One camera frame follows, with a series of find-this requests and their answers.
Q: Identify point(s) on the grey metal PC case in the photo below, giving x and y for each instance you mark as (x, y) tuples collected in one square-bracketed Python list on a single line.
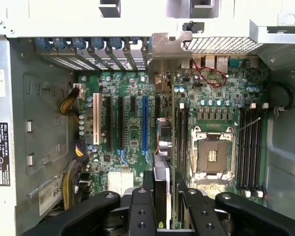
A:
[(39, 123)]

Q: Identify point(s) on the white barcode label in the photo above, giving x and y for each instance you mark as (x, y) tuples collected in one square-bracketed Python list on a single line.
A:
[(50, 196)]

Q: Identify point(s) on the white chipset heatsink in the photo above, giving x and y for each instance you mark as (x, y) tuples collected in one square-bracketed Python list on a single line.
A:
[(120, 183)]

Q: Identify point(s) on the black RAM slot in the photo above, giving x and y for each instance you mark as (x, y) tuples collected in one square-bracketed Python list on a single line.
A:
[(186, 137), (258, 147), (253, 147), (241, 147), (180, 137), (247, 147)]

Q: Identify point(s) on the long black expansion slot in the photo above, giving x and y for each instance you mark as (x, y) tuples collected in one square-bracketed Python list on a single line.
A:
[(109, 123), (121, 123)]

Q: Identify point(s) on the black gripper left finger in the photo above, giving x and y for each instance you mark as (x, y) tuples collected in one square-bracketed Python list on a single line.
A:
[(93, 209)]

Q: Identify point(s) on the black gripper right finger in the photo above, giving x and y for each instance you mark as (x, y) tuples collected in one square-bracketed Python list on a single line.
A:
[(248, 214)]

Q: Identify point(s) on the metal rear port block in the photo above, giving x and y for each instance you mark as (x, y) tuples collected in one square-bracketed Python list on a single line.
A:
[(215, 64)]

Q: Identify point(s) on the thin metal locking lever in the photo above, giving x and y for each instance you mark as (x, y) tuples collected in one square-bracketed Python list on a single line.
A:
[(248, 125)]

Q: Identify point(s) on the green motherboard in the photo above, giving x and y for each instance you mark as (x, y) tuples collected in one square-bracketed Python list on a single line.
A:
[(132, 127)]

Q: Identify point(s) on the blue expansion slot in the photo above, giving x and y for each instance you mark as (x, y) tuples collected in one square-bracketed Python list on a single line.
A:
[(145, 123)]

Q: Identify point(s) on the CPU socket with metal frame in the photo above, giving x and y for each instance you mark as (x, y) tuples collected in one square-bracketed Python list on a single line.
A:
[(212, 152)]

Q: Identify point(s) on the white expansion slot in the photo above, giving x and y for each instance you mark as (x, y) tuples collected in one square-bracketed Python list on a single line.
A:
[(96, 118)]

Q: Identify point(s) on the short black expansion slot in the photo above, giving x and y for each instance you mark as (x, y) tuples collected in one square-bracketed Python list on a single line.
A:
[(133, 103), (157, 107)]

